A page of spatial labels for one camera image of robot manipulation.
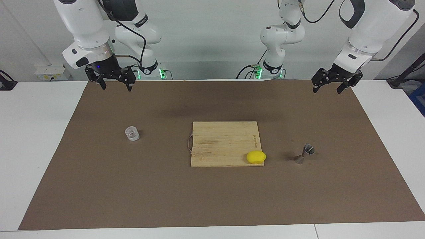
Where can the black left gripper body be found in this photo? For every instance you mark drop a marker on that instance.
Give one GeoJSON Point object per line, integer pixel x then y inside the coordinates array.
{"type": "Point", "coordinates": [338, 73]}

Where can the small clear glass cup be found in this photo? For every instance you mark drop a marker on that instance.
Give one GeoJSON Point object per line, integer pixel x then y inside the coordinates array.
{"type": "Point", "coordinates": [132, 133]}

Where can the blue crate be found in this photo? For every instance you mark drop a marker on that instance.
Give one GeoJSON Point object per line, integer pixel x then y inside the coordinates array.
{"type": "Point", "coordinates": [419, 98]}

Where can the black stand pole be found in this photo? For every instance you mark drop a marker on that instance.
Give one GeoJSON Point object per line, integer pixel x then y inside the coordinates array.
{"type": "Point", "coordinates": [403, 74]}

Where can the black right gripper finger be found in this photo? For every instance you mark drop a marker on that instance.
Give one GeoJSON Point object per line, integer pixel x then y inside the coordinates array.
{"type": "Point", "coordinates": [102, 83]}
{"type": "Point", "coordinates": [130, 83]}

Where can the white wall socket box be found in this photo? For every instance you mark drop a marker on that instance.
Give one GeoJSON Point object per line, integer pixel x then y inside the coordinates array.
{"type": "Point", "coordinates": [49, 71]}

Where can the black clamp mount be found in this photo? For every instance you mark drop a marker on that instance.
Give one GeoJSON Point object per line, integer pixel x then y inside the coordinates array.
{"type": "Point", "coordinates": [6, 84]}

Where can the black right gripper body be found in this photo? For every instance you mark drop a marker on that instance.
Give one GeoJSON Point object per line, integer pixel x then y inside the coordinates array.
{"type": "Point", "coordinates": [103, 68]}

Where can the wooden cutting board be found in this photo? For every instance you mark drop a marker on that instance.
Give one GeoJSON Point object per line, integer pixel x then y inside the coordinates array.
{"type": "Point", "coordinates": [222, 142]}

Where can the yellow lemon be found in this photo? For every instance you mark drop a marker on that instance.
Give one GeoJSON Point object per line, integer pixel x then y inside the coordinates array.
{"type": "Point", "coordinates": [256, 157]}

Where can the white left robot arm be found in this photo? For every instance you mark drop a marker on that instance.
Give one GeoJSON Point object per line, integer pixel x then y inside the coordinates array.
{"type": "Point", "coordinates": [372, 26]}

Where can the brown table mat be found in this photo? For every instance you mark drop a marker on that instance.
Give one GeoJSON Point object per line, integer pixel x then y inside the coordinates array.
{"type": "Point", "coordinates": [132, 186]}

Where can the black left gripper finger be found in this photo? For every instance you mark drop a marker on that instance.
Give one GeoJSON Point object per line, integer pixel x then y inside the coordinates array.
{"type": "Point", "coordinates": [316, 85]}
{"type": "Point", "coordinates": [343, 87]}

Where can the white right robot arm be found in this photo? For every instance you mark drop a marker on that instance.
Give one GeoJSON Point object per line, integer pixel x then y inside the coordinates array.
{"type": "Point", "coordinates": [83, 26]}

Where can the steel double jigger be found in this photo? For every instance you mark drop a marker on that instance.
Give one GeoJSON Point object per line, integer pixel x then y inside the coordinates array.
{"type": "Point", "coordinates": [300, 160]}

